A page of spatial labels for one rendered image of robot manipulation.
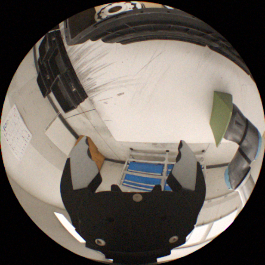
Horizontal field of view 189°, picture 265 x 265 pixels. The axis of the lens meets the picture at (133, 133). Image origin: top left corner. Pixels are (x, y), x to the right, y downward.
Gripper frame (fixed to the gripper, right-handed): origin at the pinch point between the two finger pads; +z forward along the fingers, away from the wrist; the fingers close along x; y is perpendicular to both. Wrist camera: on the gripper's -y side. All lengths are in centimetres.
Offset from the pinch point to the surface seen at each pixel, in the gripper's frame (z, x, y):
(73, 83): 63, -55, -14
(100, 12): 2.4, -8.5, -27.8
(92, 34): -0.1, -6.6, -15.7
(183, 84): 19.4, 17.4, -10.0
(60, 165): 105, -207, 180
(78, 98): 66, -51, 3
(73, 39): -0.4, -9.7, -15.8
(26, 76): 96, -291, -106
